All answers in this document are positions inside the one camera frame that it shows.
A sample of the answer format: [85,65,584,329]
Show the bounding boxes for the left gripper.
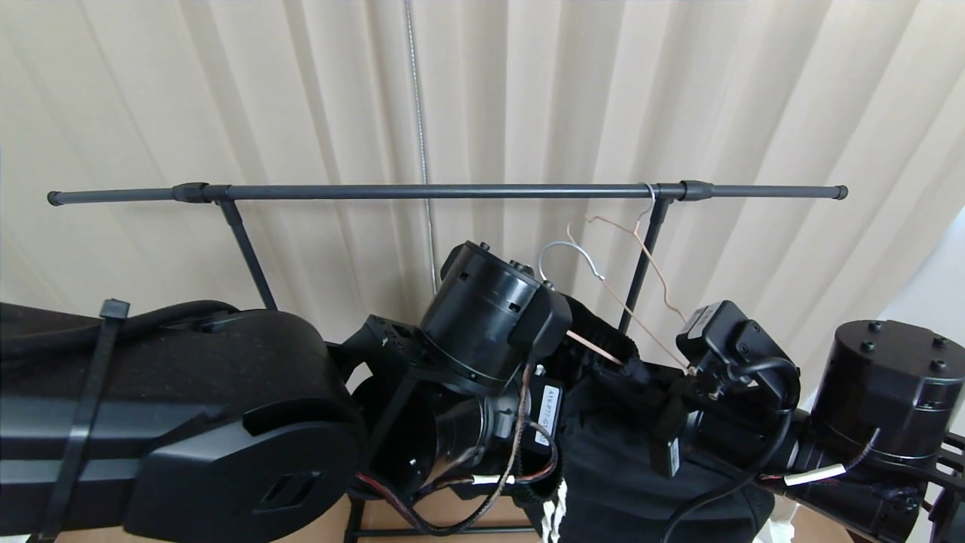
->
[432,376,566,496]

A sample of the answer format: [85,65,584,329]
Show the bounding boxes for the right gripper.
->
[652,394,801,481]

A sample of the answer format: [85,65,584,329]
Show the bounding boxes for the black shorts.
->
[520,294,777,543]

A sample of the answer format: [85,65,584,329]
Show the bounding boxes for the pink clothes hanger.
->
[565,183,698,374]
[537,241,626,368]

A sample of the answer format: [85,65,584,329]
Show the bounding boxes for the black clothes rack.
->
[47,179,849,543]

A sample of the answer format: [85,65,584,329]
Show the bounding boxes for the beige curtain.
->
[0,0,965,393]

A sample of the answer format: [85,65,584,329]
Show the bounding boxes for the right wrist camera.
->
[673,300,802,412]

